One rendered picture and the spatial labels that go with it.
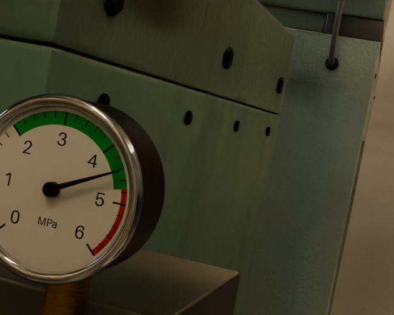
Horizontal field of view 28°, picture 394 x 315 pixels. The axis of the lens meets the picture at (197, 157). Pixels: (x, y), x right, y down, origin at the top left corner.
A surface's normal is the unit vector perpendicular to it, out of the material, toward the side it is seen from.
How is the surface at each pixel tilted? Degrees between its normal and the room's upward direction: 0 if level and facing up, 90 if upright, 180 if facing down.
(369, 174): 90
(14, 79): 90
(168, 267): 0
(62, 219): 90
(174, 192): 90
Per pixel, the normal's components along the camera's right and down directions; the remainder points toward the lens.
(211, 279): 0.18, -0.98
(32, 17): -0.27, 0.00
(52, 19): 0.11, 0.07
